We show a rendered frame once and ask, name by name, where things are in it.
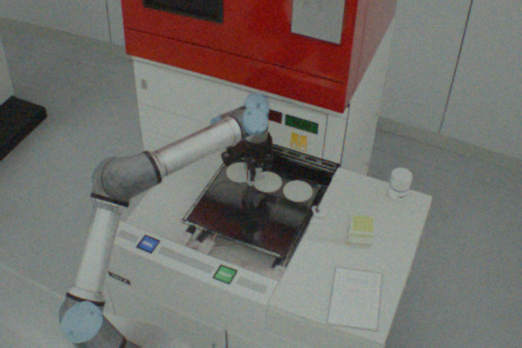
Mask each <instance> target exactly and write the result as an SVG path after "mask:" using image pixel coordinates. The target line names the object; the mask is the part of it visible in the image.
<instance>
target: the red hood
mask: <svg viewBox="0 0 522 348"><path fill-rule="evenodd" d="M120 1H121V7H122V9H121V14H122V20H123V27H124V31H123V33H124V39H125V46H126V53H127V54H128V55H130V56H133V57H137V58H141V59H144V60H150V61H154V62H157V63H163V64H167V65H170V66H173V67H177V68H180V69H184V70H186V71H191V72H194V73H198V74H202V75H205V76H208V77H214V78H218V79H222V80H224V81H228V82H232V83H235V84H240V85H242V86H246V87H249V88H253V89H256V90H262V91H266V92H270V93H273V94H278V96H281V97H284V98H287V99H291V100H294V101H299V102H302V103H305V104H311V105H315V106H319V107H322V108H325V109H329V110H331V111H333V112H336V113H339V114H343V113H344V111H345V109H346V108H347V105H348V103H349V101H350V99H351V97H352V95H353V93H354V92H355V90H356V89H357V87H358V85H359V83H360V81H361V79H362V78H363V76H364V73H365V71H366V70H367V68H368V66H369V64H370V63H371V61H372V60H373V58H374V56H375V54H376V52H377V49H378V46H379V44H380V42H381V41H382V39H383V37H384V35H385V34H386V32H387V31H388V30H387V29H388V27H389V25H390V24H391V23H392V20H393V18H394V16H395V9H396V6H397V1H398V0H120Z"/></svg>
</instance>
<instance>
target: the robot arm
mask: <svg viewBox="0 0 522 348"><path fill-rule="evenodd" d="M268 112H269V103H268V98H267V97H266V95H264V94H262V93H251V94H249V95H248V97H247V98H246V99H245V102H244V105H243V106H241V107H238V108H235V109H233V110H230V111H228V112H226V113H223V114H220V116H219V114H218V116H217V117H215V118H212V119H211V121H210V125H209V126H207V127H205V128H203V129H200V130H197V131H196V132H194V133H192V134H189V135H188V136H186V137H184V138H182V139H179V140H177V141H175V142H172V143H169V144H167V145H166V146H163V147H160V148H158V149H156V150H154V151H150V150H145V151H143V152H140V154H137V155H134V156H130V157H122V158H119V157H110V158H107V159H105V160H102V161H101V162H99V163H98V164H97V165H96V167H95V168H94V170H93V172H92V176H91V181H92V184H93V187H92V191H91V193H90V197H89V198H90V200H91V201H92V204H93V206H92V210H91V213H90V216H89V218H90V220H89V225H88V228H87V231H86V235H85V237H86V238H85V242H84V244H83V247H82V250H81V257H80V260H79V263H78V269H77V272H76V278H75V279H76V280H75V283H74V284H73V285H72V286H71V287H70V288H69V289H67V291H66V294H65V295H66V297H65V301H63V302H62V305H61V307H60V309H59V322H60V325H61V330H62V333H63V334H64V336H65V338H66V339H67V340H68V341H71V342H72V344H73V345H74V346H75V347H76V348H144V347H142V346H140V345H138V344H136V343H134V342H132V341H129V340H127V339H126V338H125V337H124V336H123V335H122V334H121V333H120V332H119V331H118V330H117V329H116V328H115V327H114V326H113V325H112V324H111V323H110V322H109V320H108V319H107V318H106V317H105V316H104V315H103V309H104V305H105V297H104V296H103V287H104V280H105V278H106V274H107V272H108V265H109V261H110V258H111V256H112V253H113V250H112V249H113V246H114V242H115V239H116V236H117V230H118V223H119V220H120V217H121V214H122V213H123V212H124V211H126V210H128V209H129V206H130V203H131V198H133V197H135V196H137V195H139V194H141V193H143V192H145V191H146V190H148V189H150V188H152V187H154V186H156V185H158V184H160V183H161V182H162V180H163V177H165V176H168V175H170V174H174V172H176V171H178V170H180V169H182V168H184V167H186V166H187V165H190V164H192V163H194V162H196V161H198V160H202V159H204V158H206V157H208V156H210V155H212V154H214V153H216V152H218V151H220V149H223V148H225V147H227V146H230V145H233V144H235V143H237V142H239V141H241V140H243V139H245V140H243V141H242V142H240V143H237V144H236V145H234V146H233V147H231V148H229V149H228V150H227V151H226V152H224V153H223V154H221V159H223V162H224V163H225V165H227V166H228V165H230V164H231V163H233V162H235V161H236V160H240V159H242V158H243V157H244V166H245V173H246V179H247V182H248V184H249V185H250V187H251V186H252V184H253V183H254V182H255V181H259V180H261V179H264V178H265V177H266V175H265V174H261V172H262V171H263V167H266V169H269V167H272V162H273V155H272V153H271V149H272V138H271V136H270V134H269V132H268ZM270 160H271V164H269V165H268V163H270Z"/></svg>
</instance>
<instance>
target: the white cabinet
mask: <svg viewBox="0 0 522 348"><path fill-rule="evenodd" d="M104 290H105V294H106V297H107V300H108V304H109V306H110V308H111V312H112V314H116V315H119V316H123V317H128V318H130V319H132V320H136V321H140V322H145V323H148V324H153V325H157V326H159V327H162V328H164V329H166V330H167V331H169V332H171V333H173V334H175V335H176V336H177V337H178V338H179V339H181V340H182V341H183V342H184V343H185V344H186V345H187V346H188V347H190V348H313V347H311V346H308V345H306V344H305V343H304V344H303V343H301V342H298V341H294V340H292V339H289V338H287V337H283V336H281V335H278V334H276V333H273V332H271V331H268V330H266V329H265V330H263V329H259V328H257V327H250V326H248V325H246V324H243V323H242V322H239V321H237V320H234V319H232V318H229V317H227V316H225V315H222V314H220V313H217V312H214V311H212V310H209V309H207V308H205V307H202V306H199V305H197V304H195V303H192V302H190V301H187V300H185V299H181V298H179V297H176V296H174V295H172V294H170V293H167V292H165V291H163V290H160V289H158V288H155V287H154V286H153V285H150V284H147V283H145V282H143V281H140V280H138V279H135V278H133V277H130V276H128V275H126V274H124V273H122V272H119V271H118V270H115V269H113V268H110V267H108V272H107V274H106V278H105V280H104Z"/></svg>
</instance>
